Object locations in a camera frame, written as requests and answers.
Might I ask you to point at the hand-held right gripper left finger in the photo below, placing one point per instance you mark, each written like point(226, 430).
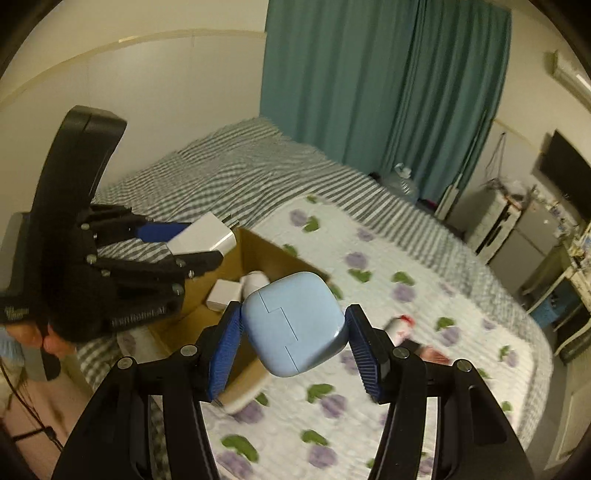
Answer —
point(225, 353)

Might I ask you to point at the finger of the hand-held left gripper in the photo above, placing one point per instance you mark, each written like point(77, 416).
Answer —
point(161, 230)
point(198, 264)

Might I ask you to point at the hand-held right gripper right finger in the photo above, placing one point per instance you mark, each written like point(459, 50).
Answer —
point(362, 350)

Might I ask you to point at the white charger adapter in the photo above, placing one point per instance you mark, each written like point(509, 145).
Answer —
point(207, 233)

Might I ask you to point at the cardboard box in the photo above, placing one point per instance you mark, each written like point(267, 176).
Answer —
point(261, 256)

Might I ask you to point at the light blue plastic case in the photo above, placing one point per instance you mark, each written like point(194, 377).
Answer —
point(295, 323)

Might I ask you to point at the person's left hand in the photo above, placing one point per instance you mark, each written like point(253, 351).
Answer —
point(59, 344)

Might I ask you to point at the small white box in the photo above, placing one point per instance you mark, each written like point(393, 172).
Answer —
point(224, 295)

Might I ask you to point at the small white red bottle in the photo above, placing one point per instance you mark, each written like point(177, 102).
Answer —
point(399, 328)

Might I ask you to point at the white cylindrical container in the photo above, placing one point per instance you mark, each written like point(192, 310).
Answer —
point(255, 282)

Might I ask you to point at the red white packet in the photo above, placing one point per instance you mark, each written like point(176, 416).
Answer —
point(431, 354)

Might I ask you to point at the grey striped bed sheet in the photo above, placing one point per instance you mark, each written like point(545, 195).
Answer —
point(240, 161)

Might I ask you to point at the floral quilted blanket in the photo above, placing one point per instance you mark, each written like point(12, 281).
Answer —
point(415, 258)

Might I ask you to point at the clear water jug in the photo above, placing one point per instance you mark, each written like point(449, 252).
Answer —
point(402, 184)

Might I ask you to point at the white leaning board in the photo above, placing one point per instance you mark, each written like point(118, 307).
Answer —
point(449, 198)

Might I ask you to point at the white cabinet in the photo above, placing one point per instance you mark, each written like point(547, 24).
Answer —
point(489, 221)

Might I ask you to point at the blue bin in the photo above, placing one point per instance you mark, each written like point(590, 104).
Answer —
point(551, 309)

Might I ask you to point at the grey small fridge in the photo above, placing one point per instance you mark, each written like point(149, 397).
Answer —
point(526, 240)

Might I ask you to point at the cream desk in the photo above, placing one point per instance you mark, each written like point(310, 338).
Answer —
point(561, 277)

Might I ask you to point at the teal curtain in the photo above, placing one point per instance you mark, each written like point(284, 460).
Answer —
point(369, 83)

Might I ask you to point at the black flat screen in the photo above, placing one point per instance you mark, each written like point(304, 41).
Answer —
point(565, 170)

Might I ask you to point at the white air conditioner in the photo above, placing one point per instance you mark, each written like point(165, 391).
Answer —
point(575, 76)

